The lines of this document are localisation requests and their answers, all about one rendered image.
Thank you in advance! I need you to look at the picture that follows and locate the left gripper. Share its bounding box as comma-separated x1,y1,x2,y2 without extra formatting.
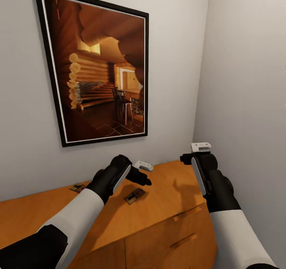
128,168,152,186

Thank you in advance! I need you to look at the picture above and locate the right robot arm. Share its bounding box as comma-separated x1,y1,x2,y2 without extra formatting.
180,143,280,269

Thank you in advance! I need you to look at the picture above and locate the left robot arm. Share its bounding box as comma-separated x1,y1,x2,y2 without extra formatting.
0,155,153,269

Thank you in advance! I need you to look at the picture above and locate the mousetrap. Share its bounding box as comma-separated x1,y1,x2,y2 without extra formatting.
124,188,146,205
70,183,86,193

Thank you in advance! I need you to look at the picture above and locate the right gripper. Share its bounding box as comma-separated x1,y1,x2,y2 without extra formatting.
180,153,195,165

